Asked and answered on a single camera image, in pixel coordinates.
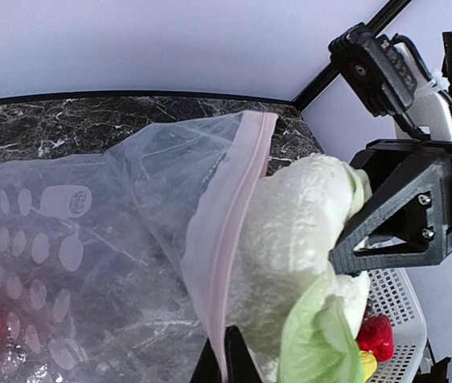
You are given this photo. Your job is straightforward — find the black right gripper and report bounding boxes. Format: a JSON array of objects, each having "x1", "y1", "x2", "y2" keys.
[{"x1": 329, "y1": 140, "x2": 452, "y2": 274}]

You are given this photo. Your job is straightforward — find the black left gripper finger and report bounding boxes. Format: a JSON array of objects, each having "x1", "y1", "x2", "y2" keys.
[{"x1": 190, "y1": 326, "x2": 262, "y2": 383}]

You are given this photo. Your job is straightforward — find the white cauliflower toy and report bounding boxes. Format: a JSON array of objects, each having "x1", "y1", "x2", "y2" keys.
[{"x1": 227, "y1": 154, "x2": 371, "y2": 382}]

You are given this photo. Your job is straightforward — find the white plastic basket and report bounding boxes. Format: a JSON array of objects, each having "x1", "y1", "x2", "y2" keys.
[{"x1": 369, "y1": 268, "x2": 427, "y2": 383}]

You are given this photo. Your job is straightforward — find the red bell pepper toy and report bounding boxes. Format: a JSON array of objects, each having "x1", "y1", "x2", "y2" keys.
[{"x1": 356, "y1": 314, "x2": 395, "y2": 362}]

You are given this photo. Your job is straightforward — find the clear zip top bag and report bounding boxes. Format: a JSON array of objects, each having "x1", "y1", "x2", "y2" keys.
[{"x1": 0, "y1": 111, "x2": 277, "y2": 382}]

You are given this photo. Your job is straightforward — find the yellow vegetable toy front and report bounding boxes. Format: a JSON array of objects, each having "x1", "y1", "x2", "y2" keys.
[{"x1": 360, "y1": 350, "x2": 378, "y2": 382}]

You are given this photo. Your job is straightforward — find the right black frame post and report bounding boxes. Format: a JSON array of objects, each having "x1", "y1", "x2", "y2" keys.
[{"x1": 292, "y1": 1, "x2": 411, "y2": 112}]

